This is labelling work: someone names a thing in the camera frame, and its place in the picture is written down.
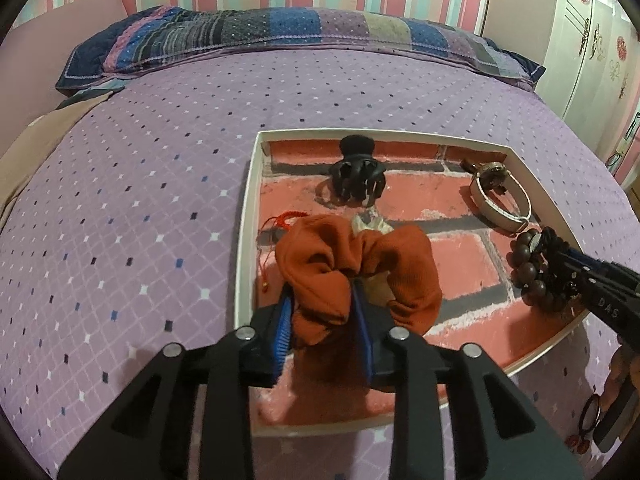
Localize brown wooden bead bracelet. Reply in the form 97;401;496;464
508;227;566;313

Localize black hair tie red beads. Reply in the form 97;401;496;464
565;393;601;455

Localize red knotted cord charm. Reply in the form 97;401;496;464
256;210;309;292

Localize orange fabric scrunchie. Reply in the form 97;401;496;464
273;212;445;351

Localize cream flower scrunchie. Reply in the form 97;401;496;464
350;207;394;234

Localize black hair claw clip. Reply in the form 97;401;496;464
329;134;386;207

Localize brick-pattern jewelry tray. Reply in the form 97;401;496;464
234;129;586;437

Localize person's right hand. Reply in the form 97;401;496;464
600;344;639;413

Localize purple diamond-pattern bedspread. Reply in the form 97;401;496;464
1;49;639;474

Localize white wardrobe with decals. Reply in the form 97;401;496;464
537;0;639;159

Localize tan folded blanket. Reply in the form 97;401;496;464
0;90;114;228

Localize patchwork striped pillow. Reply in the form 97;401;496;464
55;6;546;93

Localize pink headboard cushion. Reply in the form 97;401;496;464
0;0;127;152

